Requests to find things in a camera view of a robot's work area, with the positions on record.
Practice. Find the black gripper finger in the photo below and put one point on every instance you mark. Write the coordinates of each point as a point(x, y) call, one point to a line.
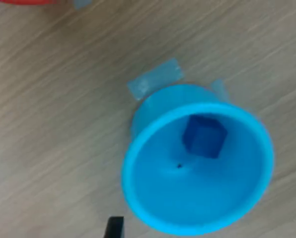
point(115, 228)

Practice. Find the blue cube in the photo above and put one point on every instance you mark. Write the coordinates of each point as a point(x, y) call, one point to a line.
point(207, 141)

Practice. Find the blue plastic cup bin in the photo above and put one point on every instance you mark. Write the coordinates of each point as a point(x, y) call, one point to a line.
point(187, 193)

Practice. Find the red plastic cup bin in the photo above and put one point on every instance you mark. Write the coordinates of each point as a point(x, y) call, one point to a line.
point(26, 1)

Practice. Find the blue tape piece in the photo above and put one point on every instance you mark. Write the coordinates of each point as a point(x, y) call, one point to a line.
point(155, 78)
point(83, 3)
point(220, 90)

